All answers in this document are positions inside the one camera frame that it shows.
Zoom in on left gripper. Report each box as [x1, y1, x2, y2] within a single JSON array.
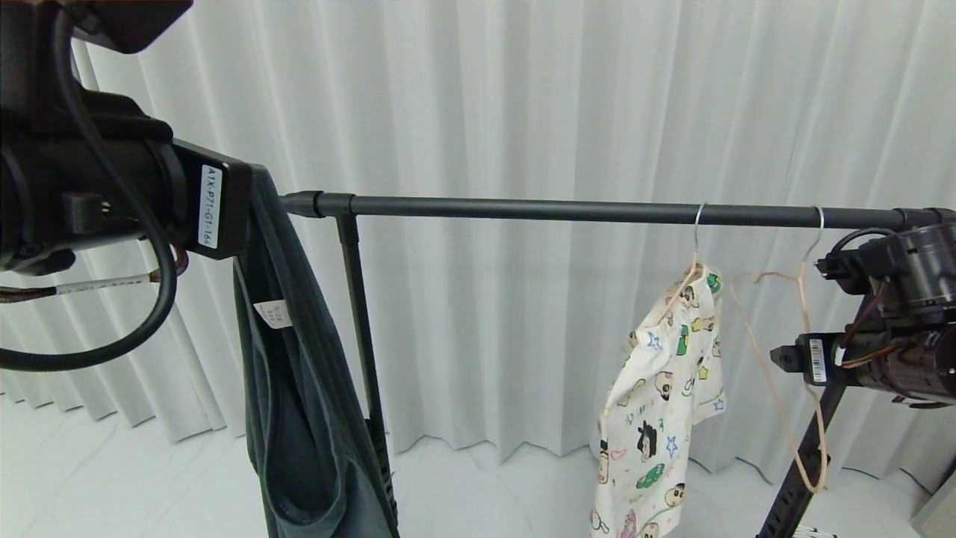
[[0, 88, 252, 273]]

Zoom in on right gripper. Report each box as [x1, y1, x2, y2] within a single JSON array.
[[795, 329, 956, 404]]

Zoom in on pink clothes hanger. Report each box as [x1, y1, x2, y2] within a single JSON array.
[[730, 207, 831, 494], [661, 203, 710, 318]]

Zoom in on cream printed shorts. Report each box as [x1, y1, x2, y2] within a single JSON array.
[[590, 263, 727, 538]]

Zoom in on dark grey T-shirt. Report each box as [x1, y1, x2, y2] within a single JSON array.
[[233, 164, 400, 538]]

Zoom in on black clothes rack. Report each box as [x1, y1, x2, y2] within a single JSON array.
[[280, 191, 956, 538]]

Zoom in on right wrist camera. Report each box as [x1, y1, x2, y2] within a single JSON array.
[[816, 247, 897, 300]]

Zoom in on black cable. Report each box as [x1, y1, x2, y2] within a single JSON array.
[[828, 228, 897, 262], [0, 11, 180, 372]]

